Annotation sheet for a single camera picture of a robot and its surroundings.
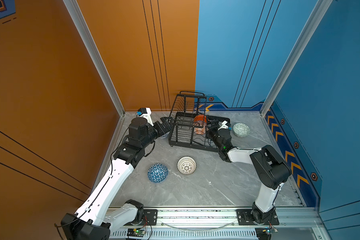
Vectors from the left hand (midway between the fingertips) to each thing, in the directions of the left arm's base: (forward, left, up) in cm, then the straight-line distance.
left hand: (167, 119), depth 70 cm
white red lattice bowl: (-8, -9, -32) cm, 34 cm away
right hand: (+13, -19, -14) cm, 27 cm away
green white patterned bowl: (+21, -49, -33) cm, 63 cm away
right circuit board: (-40, -47, -35) cm, 71 cm away
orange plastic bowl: (+23, -19, -23) cm, 38 cm away
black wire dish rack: (+12, -10, -14) cm, 22 cm away
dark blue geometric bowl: (-13, +8, -33) cm, 36 cm away
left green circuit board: (-41, +14, -35) cm, 56 cm away
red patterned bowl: (+18, -19, -31) cm, 41 cm away
